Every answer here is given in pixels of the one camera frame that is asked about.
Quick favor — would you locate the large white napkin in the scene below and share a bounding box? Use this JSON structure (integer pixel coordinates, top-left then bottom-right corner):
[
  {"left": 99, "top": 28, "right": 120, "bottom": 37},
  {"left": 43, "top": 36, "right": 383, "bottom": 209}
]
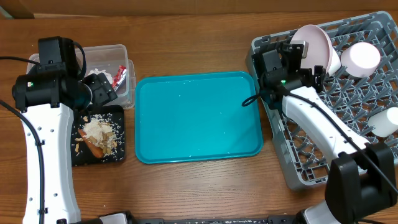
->
[{"left": 88, "top": 68, "right": 113, "bottom": 84}]

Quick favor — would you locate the red snack wrapper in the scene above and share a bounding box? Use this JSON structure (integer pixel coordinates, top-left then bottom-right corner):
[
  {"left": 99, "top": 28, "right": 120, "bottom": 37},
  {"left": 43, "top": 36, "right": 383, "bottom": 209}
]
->
[{"left": 111, "top": 65, "right": 127, "bottom": 91}]

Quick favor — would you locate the grey dishwasher rack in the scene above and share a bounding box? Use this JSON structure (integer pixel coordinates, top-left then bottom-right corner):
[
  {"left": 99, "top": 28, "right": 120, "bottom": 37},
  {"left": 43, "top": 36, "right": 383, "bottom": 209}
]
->
[{"left": 246, "top": 11, "right": 397, "bottom": 190}]

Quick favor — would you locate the large pink plate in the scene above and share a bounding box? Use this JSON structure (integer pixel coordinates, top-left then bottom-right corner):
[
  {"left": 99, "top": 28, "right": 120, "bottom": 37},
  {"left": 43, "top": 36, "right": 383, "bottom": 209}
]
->
[{"left": 290, "top": 24, "right": 333, "bottom": 71}]

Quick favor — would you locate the bowl of food scraps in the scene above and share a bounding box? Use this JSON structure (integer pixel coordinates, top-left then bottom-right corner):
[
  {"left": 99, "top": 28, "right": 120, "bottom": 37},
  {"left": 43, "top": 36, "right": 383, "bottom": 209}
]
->
[{"left": 328, "top": 48, "right": 341, "bottom": 77}]

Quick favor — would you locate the white paper cup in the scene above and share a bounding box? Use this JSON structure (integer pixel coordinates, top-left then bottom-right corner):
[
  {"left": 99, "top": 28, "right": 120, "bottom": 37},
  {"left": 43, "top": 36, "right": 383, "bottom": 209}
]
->
[{"left": 368, "top": 107, "right": 398, "bottom": 138}]

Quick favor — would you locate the pink bowl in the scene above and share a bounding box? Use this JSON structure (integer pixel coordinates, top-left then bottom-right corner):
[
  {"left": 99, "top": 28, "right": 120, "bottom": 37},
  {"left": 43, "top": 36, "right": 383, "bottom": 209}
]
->
[{"left": 340, "top": 42, "right": 381, "bottom": 78}]

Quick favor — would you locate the pile of rice and peanuts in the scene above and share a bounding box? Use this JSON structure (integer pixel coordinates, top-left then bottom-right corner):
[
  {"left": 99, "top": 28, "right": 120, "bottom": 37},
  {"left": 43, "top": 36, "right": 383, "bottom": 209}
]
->
[{"left": 73, "top": 113, "right": 125, "bottom": 161}]

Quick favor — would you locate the black tray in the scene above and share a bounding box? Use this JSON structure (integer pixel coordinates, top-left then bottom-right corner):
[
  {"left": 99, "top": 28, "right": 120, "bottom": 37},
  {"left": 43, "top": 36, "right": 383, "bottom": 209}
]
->
[{"left": 70, "top": 104, "right": 127, "bottom": 167}]

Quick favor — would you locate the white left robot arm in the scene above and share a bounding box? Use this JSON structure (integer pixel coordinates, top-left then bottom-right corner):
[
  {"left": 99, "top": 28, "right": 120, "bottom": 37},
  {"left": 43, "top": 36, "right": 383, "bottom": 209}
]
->
[{"left": 12, "top": 37, "right": 117, "bottom": 223}]

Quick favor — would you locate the teal plastic tray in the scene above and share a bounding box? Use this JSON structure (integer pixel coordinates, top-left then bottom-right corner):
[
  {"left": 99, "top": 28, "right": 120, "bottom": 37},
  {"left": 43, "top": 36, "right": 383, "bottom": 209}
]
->
[{"left": 135, "top": 72, "right": 264, "bottom": 164}]

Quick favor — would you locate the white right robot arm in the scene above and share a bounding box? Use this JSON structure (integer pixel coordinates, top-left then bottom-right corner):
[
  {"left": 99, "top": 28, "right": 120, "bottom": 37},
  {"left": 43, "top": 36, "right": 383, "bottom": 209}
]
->
[{"left": 242, "top": 41, "right": 397, "bottom": 223}]

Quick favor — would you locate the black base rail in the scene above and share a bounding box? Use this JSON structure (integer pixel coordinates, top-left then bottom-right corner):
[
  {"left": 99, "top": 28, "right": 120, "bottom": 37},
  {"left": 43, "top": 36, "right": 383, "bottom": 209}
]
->
[{"left": 57, "top": 211, "right": 299, "bottom": 224}]

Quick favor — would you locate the orange carrot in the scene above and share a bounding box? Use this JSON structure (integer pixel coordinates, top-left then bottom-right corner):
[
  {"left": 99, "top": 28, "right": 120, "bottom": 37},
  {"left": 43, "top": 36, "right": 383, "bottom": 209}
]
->
[{"left": 78, "top": 129, "right": 104, "bottom": 159}]

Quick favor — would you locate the clear plastic bin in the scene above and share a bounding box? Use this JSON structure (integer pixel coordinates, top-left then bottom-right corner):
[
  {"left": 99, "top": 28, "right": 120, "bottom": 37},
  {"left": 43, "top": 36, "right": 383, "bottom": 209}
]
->
[{"left": 26, "top": 44, "right": 137, "bottom": 110}]

